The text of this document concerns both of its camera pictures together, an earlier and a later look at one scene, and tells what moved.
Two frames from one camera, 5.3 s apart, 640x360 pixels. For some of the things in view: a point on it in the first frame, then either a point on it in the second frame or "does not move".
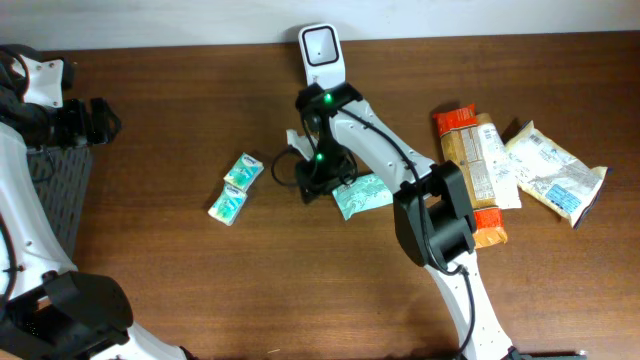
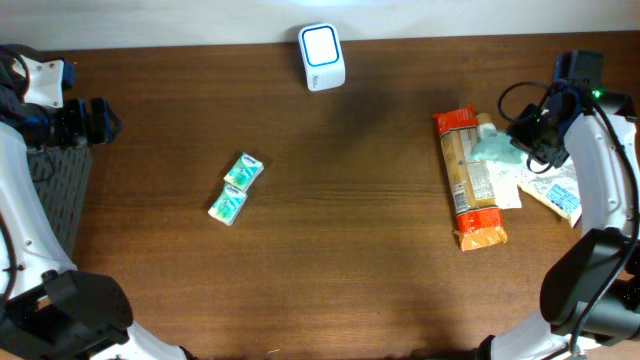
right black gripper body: x=317 y=185 -> x=531 y=135
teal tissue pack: x=228 y=205 does not move
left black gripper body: x=81 y=122 does not move
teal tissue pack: x=244 y=172 does not move
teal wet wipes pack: x=364 y=193 -> x=495 y=146
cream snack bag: x=552 y=177 does not move
